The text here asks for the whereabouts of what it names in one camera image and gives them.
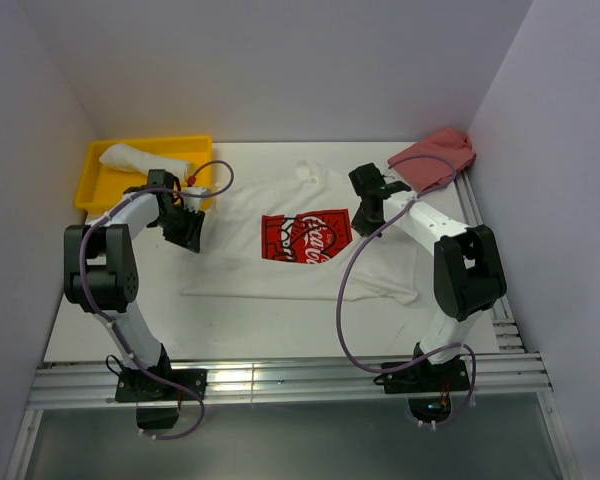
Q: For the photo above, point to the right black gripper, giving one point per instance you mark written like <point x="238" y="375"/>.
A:
<point x="361" y="226"/>

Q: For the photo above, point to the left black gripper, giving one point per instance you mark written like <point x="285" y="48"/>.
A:
<point x="190" y="237"/>

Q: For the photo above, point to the white printed t-shirt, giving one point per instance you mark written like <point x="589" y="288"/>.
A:
<point x="289" y="239"/>

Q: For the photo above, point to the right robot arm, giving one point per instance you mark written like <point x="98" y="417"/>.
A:
<point x="468" y="276"/>

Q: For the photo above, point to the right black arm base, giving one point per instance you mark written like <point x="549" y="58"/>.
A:
<point x="428" y="388"/>

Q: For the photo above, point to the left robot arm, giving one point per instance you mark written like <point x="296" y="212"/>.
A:
<point x="101" y="276"/>

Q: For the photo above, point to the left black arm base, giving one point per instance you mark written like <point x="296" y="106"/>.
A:
<point x="158" y="405"/>

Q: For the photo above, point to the pink folded t-shirt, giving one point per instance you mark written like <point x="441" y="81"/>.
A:
<point x="433" y="161"/>

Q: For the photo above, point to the rolled white t-shirt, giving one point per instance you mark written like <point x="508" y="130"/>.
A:
<point x="124" y="158"/>

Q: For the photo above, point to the yellow plastic tray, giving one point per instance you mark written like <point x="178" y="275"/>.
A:
<point x="101" y="187"/>

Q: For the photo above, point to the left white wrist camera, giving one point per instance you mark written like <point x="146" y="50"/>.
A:
<point x="194" y="197"/>

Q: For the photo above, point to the aluminium right side rail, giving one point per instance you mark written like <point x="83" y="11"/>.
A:
<point x="491" y="278"/>

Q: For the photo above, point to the aluminium front rail frame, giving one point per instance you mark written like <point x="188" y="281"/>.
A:
<point x="89" y="385"/>

